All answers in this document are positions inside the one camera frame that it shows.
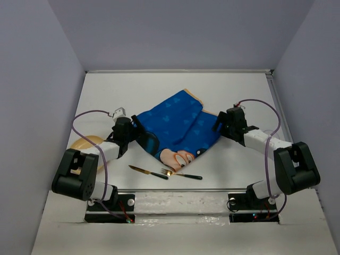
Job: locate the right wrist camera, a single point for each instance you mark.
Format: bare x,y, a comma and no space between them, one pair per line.
239,106

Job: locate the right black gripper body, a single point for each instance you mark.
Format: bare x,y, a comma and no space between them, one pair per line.
229,128

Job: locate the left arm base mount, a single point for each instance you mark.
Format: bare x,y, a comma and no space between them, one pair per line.
120,211

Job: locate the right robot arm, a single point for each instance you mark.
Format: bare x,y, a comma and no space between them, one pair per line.
289,167

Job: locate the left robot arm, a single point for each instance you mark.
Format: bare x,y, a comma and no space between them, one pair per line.
83,174

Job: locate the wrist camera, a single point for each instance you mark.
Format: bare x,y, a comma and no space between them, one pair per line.
120,112
239,106

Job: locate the gold knife green handle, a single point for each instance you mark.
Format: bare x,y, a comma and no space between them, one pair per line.
138,169

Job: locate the blue cartoon placemat cloth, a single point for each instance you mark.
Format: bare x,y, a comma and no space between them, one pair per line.
183,128

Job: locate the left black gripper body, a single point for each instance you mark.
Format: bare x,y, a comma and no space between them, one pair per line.
135,134

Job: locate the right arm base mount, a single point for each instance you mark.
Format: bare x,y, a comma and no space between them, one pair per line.
244,210

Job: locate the yellow plate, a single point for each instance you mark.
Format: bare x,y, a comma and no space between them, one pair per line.
81,143

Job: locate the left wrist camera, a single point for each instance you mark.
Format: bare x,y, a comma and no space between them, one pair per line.
120,112

